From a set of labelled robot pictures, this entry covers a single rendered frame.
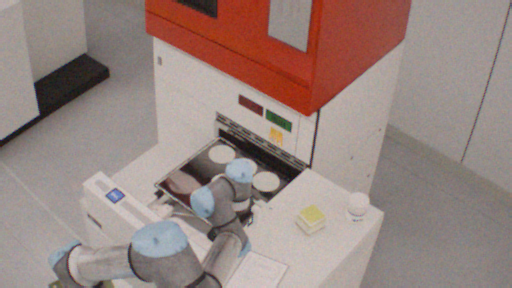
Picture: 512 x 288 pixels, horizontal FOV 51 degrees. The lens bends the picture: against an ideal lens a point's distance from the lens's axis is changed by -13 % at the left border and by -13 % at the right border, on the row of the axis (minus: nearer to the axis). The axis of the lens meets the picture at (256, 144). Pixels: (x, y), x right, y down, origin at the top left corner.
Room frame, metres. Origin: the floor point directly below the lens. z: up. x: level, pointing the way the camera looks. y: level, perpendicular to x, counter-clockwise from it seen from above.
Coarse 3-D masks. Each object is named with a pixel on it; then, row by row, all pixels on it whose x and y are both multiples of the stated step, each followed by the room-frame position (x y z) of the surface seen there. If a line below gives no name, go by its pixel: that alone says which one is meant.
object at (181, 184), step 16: (224, 144) 1.76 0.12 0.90; (192, 160) 1.66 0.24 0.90; (208, 160) 1.67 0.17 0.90; (176, 176) 1.57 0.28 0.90; (192, 176) 1.57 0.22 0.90; (208, 176) 1.58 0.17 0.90; (176, 192) 1.49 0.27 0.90; (192, 192) 1.49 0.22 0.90; (256, 192) 1.52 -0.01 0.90; (272, 192) 1.52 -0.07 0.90
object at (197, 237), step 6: (156, 204) 1.44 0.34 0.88; (174, 216) 1.39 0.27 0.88; (180, 222) 1.36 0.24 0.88; (186, 228) 1.34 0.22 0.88; (192, 228) 1.34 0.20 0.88; (186, 234) 1.31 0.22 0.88; (192, 234) 1.31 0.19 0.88; (198, 234) 1.31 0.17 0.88; (192, 240) 1.28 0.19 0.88; (198, 240) 1.29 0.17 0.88; (204, 240) 1.29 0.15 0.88; (204, 246) 1.26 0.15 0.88
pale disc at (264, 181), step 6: (258, 174) 1.61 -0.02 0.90; (264, 174) 1.61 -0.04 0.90; (270, 174) 1.62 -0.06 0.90; (252, 180) 1.58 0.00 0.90; (258, 180) 1.58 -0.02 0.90; (264, 180) 1.58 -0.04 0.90; (270, 180) 1.58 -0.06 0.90; (276, 180) 1.59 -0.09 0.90; (258, 186) 1.55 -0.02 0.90; (264, 186) 1.55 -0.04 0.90; (270, 186) 1.55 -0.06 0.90; (276, 186) 1.56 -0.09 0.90
